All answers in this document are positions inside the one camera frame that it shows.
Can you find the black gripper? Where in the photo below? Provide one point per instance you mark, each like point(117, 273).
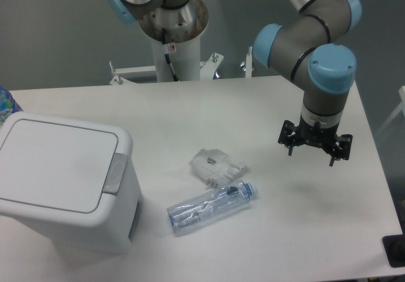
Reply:
point(339, 147)

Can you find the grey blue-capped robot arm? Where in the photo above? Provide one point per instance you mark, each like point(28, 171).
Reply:
point(305, 53)

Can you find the white lidded trash can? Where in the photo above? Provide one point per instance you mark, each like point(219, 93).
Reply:
point(72, 181)

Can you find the clear plastic bag with labels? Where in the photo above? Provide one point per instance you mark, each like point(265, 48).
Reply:
point(216, 168)

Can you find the black device at table corner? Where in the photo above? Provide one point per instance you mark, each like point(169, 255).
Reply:
point(394, 249)

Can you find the crushed clear plastic bottle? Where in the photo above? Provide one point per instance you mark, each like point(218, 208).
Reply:
point(213, 205)

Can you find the blue-labelled bottle at edge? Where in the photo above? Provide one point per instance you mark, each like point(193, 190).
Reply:
point(8, 105)

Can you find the white frame at right edge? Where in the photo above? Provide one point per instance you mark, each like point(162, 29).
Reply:
point(398, 110)

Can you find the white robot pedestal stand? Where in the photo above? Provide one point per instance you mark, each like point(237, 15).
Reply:
point(175, 37)

